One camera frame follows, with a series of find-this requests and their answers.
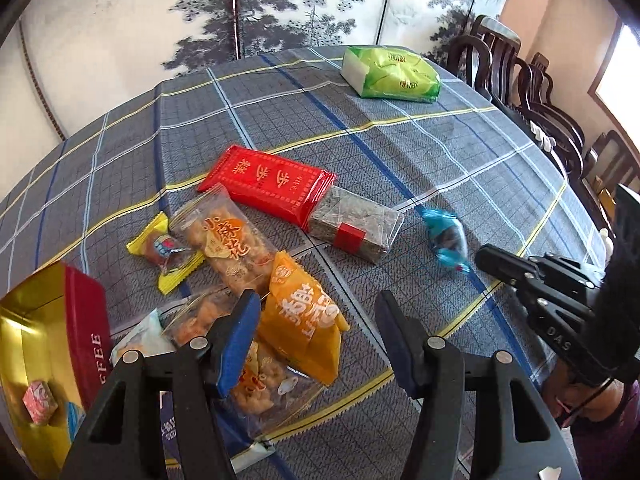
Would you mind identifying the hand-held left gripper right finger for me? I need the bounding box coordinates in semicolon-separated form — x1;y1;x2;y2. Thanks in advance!
374;290;583;480

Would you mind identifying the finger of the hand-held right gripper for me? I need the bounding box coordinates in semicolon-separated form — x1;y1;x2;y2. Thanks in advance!
474;243;608;376
527;255;608;293

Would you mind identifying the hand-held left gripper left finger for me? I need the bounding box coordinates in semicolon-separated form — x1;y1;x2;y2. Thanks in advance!
59;289;262;480

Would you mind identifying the blue candy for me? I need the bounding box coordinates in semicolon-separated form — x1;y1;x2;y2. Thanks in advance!
420;207;472;275

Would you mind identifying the orange snack packet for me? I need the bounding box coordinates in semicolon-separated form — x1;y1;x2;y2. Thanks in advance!
257;251;351;386

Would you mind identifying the white and navy cracker packet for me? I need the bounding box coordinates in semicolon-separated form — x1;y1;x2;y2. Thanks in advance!
109;309;277;472

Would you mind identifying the yellow candy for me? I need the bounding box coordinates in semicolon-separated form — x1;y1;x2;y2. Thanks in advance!
126;211;206;295

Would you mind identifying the clear box with red label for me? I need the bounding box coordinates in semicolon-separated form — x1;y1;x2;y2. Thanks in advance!
307;186;405;265

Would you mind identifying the red tin box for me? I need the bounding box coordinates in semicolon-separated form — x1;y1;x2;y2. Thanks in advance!
0;260;115;478

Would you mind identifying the pink candy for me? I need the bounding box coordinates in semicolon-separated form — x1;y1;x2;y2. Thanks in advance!
22;381;55;425

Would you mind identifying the person's right hand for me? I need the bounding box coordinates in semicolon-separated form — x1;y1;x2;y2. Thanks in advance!
545;367;631;428

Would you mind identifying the red snack packet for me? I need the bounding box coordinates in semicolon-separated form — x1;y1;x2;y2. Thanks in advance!
196;144;337;231

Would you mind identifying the person's purple clothing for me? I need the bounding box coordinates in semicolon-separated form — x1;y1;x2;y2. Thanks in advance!
570;385;640;480

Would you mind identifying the light blue packet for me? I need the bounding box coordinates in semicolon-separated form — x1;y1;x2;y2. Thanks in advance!
65;400;88;441

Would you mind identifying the bright window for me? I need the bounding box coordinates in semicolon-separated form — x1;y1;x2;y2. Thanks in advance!
587;20;640;131

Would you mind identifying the green snack bag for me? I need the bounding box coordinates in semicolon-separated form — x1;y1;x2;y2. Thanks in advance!
341;45;442;104

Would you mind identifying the painted folding screen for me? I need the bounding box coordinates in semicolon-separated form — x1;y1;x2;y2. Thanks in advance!
20;0;521;141

